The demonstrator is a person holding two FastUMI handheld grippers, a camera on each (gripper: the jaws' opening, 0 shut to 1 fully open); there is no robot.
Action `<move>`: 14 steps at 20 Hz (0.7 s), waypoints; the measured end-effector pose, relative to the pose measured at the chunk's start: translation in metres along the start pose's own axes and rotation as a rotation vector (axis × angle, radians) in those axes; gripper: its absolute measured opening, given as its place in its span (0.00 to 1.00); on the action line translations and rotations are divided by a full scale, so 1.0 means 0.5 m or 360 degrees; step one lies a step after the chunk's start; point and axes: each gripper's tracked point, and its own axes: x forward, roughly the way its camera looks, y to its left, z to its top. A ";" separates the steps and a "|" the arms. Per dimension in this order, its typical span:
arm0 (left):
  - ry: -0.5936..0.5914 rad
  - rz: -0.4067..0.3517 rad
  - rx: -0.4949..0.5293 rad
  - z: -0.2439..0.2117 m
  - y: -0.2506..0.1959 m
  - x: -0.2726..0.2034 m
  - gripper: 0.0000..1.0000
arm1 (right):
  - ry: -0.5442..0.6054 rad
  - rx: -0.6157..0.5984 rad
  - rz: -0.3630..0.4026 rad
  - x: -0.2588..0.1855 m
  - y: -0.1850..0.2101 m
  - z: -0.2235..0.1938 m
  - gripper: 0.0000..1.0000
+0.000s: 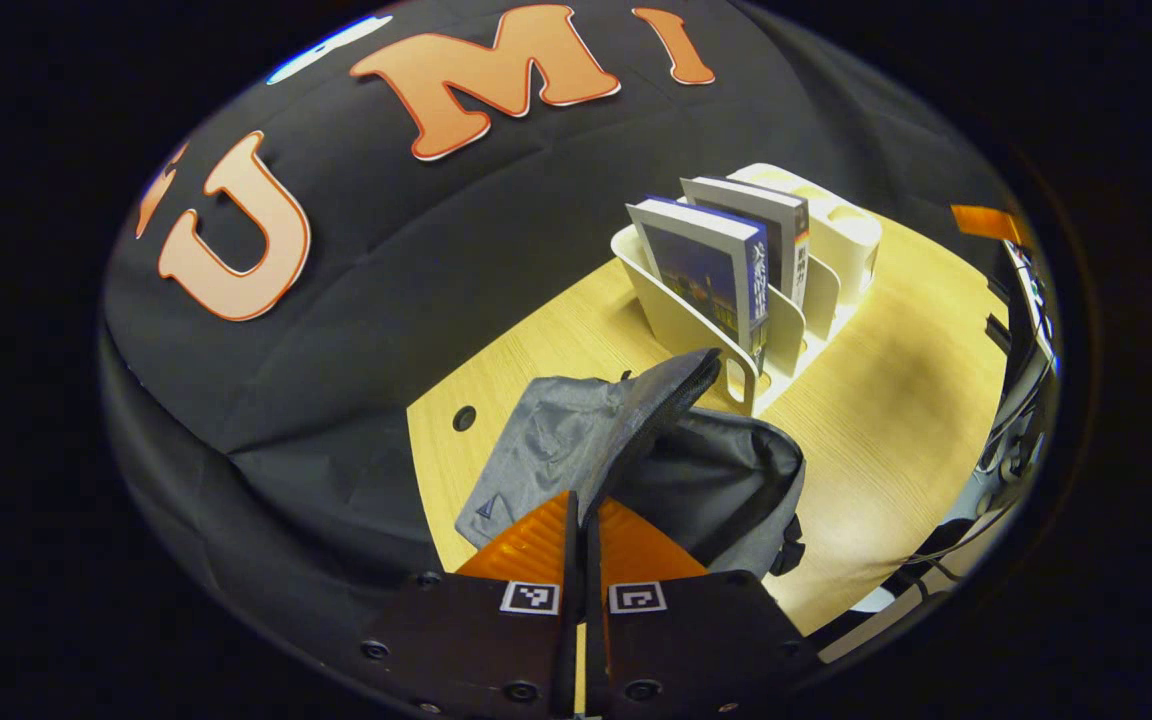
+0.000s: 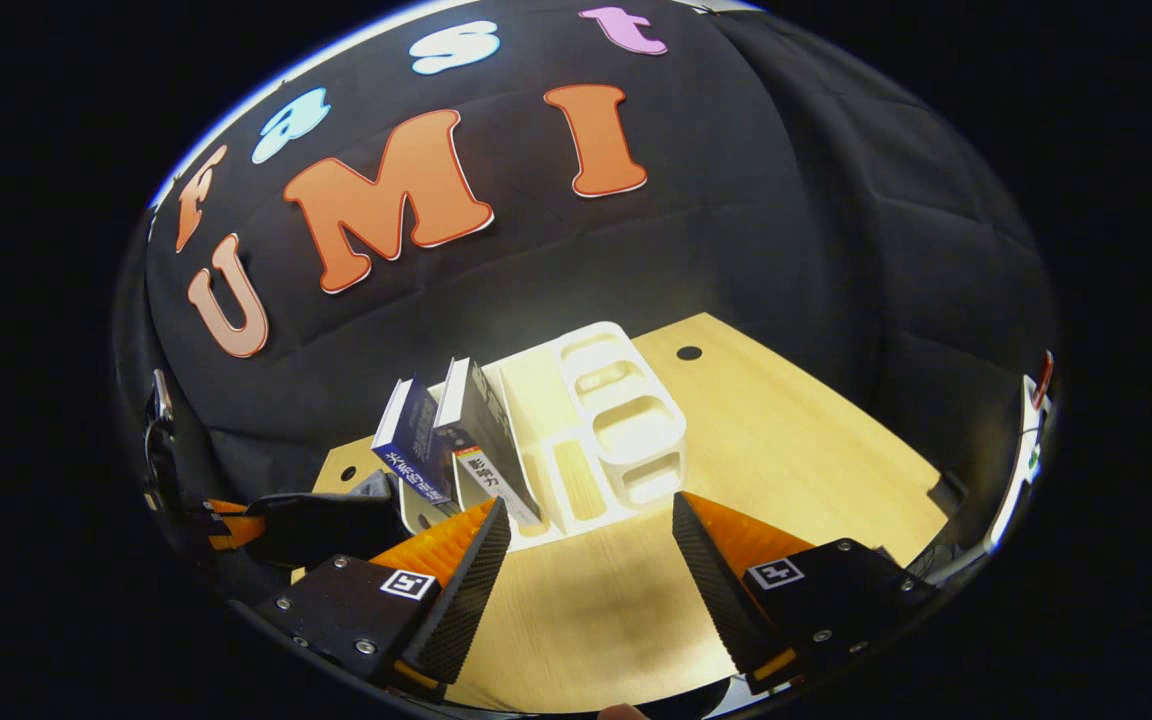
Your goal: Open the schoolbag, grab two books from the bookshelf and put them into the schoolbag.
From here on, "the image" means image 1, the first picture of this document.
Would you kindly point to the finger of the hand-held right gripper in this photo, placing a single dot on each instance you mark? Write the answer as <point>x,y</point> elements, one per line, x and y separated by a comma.
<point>986,225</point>

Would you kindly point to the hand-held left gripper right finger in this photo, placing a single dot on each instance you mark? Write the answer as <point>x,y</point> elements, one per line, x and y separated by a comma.
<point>596,650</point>

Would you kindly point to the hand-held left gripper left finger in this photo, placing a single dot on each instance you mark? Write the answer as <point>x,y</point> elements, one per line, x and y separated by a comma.
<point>570,650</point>

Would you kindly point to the grey schoolbag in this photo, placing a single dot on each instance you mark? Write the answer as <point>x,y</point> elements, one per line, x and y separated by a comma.
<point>726,480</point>

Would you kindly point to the grey cover book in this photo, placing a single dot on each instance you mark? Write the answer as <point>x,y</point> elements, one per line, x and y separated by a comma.
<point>761,215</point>

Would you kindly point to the blue cover book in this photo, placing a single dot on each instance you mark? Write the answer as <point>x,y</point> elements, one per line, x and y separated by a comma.
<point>701,265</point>

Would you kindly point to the white bookshelf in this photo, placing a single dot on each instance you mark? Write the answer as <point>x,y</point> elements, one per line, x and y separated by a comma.
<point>681,320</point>

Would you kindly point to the black backdrop cloth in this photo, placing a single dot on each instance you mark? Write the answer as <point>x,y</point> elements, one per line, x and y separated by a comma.
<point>386,350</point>

